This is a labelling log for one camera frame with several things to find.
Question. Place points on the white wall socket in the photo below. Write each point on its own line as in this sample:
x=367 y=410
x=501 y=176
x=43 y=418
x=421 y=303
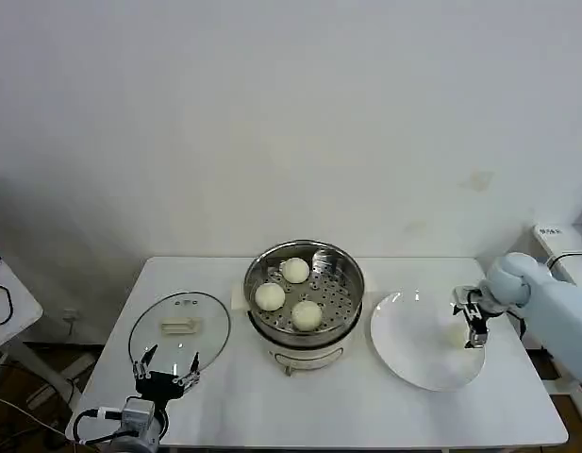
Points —
x=70 y=315

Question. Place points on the white small table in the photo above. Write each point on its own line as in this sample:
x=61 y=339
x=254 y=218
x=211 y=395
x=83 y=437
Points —
x=271 y=415

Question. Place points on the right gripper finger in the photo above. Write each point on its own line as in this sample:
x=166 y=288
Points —
x=477 y=336
x=458 y=309

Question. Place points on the steel steamer basket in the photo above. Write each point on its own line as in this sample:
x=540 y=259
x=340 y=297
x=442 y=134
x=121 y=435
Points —
x=337 y=302

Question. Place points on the white steamed bun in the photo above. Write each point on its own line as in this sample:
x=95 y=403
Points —
x=270 y=296
x=453 y=334
x=295 y=270
x=306 y=315

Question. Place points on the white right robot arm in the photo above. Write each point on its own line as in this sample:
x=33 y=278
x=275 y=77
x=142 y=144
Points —
x=550 y=302

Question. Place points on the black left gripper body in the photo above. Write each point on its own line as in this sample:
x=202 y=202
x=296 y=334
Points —
x=158 y=384

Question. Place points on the white labelled side table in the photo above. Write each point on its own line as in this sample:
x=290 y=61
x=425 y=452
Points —
x=561 y=245

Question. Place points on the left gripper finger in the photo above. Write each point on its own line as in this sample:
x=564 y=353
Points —
x=194 y=370
x=142 y=367

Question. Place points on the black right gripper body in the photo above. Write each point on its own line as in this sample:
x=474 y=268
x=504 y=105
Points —
x=477 y=307

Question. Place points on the white cooker base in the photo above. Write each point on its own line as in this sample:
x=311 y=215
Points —
x=304 y=358

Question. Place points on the oval glass lid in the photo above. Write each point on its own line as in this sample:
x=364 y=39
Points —
x=179 y=325

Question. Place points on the white round plate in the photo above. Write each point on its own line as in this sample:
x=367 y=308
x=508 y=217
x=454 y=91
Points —
x=408 y=349

